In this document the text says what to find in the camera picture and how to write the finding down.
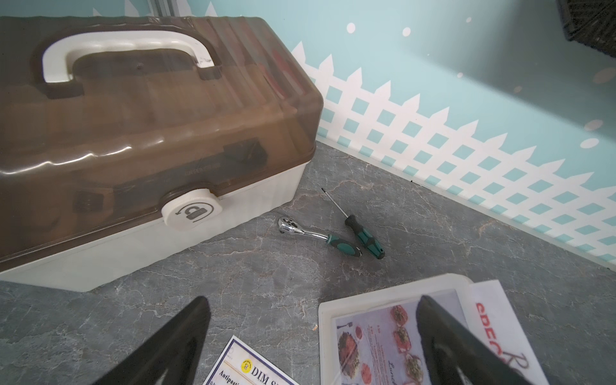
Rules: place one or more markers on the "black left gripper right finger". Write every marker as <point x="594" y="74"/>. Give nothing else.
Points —
<point x="453" y="355"/>

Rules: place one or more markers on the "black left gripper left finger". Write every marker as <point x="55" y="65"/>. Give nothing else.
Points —
<point x="170" y="356"/>

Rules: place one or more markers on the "restaurant special menu sheet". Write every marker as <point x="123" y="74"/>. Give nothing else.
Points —
<point x="501" y="331"/>

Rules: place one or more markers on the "clear acrylic menu holder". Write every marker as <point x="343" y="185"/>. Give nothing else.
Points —
<point x="373" y="338"/>

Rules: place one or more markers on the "dim sum inn menu sheet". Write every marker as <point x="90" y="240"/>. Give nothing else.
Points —
<point x="240" y="364"/>

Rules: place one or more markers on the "green black screwdriver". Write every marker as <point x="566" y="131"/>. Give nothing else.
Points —
<point x="366" y="238"/>

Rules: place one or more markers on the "white box with brown lid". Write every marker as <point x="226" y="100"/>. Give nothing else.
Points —
<point x="126" y="140"/>

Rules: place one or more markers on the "green handled ratchet wrench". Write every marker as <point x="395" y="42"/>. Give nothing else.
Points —
<point x="290" y="226"/>

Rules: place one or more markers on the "black wire mesh basket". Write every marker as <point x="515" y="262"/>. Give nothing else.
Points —
<point x="589" y="22"/>

